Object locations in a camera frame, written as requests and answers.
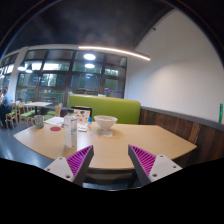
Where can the wooden chairs with green seats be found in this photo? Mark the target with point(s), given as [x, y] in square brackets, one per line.
[25, 114]

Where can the white paper napkin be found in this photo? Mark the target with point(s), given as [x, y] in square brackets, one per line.
[107, 133]

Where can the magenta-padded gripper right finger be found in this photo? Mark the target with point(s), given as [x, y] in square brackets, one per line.
[145, 160]

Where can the clear water bottle black cap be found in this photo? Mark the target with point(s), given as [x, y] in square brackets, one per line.
[70, 131]

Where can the person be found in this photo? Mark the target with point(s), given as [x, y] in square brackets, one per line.
[5, 106]

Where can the black tablet with sticker cover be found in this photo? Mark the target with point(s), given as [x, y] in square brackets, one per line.
[82, 115]

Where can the white ceramic bowl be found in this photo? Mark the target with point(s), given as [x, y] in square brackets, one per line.
[105, 122]

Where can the flat round red coaster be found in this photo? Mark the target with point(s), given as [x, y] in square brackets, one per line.
[55, 128]

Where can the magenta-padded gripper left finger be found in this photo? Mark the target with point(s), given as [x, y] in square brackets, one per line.
[78, 160]

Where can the light wooden dining table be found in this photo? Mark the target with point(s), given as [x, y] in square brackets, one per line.
[37, 104]

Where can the small blue-capped white bottle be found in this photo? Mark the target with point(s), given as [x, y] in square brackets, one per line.
[89, 122]

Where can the green speckled ceramic mug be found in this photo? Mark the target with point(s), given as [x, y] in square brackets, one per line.
[38, 122]

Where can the green bottle on ledge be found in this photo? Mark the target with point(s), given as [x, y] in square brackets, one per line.
[220, 113]

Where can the long curved ceiling light strip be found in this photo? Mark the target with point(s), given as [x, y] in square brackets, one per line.
[116, 51]

